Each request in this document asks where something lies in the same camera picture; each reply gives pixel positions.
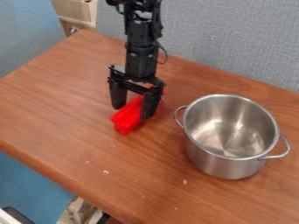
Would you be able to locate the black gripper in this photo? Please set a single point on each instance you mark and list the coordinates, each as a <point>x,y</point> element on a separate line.
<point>149,87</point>

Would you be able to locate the red plastic block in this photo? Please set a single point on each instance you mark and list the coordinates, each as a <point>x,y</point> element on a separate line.
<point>125,119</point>

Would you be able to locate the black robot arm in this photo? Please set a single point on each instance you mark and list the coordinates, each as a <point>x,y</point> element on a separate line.
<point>136,76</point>

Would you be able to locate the stainless steel pot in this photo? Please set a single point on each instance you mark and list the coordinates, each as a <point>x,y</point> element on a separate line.
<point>231,134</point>

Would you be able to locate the black and white object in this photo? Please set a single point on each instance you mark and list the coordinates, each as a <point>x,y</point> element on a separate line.
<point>11,216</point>

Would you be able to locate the light wooden frame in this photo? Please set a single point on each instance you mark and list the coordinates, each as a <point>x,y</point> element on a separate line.
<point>77,14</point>

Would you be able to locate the wooden table leg frame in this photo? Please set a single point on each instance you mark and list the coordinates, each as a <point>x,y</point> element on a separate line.
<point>80,213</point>

